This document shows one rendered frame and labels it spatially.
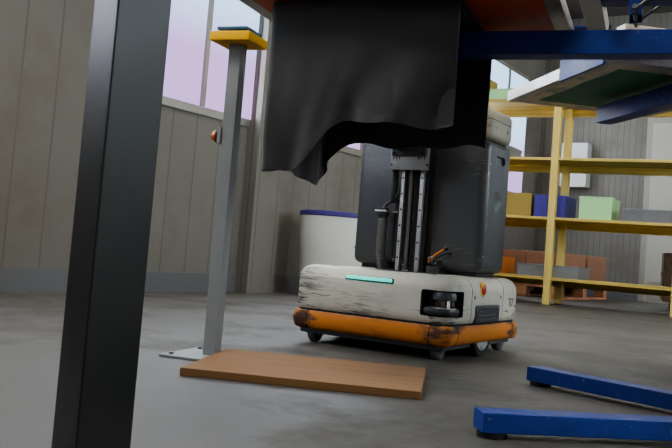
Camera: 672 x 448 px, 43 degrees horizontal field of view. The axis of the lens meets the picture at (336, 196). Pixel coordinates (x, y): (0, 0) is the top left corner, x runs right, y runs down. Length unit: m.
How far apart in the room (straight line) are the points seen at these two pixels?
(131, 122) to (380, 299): 2.28
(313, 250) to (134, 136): 5.15
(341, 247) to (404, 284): 2.93
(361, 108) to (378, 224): 1.25
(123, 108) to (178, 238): 4.61
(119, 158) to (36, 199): 3.86
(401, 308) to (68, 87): 2.46
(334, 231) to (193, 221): 0.99
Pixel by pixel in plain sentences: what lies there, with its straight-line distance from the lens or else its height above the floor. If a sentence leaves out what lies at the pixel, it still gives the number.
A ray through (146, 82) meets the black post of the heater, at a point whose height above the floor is 0.48.
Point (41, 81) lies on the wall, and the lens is 4.63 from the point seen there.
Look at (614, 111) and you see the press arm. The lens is 3.15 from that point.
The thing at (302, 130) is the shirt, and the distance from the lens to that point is 2.13.
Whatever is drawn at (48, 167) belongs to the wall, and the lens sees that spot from 4.65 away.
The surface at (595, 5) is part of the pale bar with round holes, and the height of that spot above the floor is 0.99.
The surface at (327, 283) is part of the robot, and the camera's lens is 3.08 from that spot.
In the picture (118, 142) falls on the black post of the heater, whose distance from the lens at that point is 0.75.
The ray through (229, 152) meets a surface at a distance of 2.55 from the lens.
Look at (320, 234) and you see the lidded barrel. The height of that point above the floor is 0.43.
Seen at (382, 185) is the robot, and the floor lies 0.60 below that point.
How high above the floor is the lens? 0.35
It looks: 3 degrees up
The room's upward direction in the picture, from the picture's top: 5 degrees clockwise
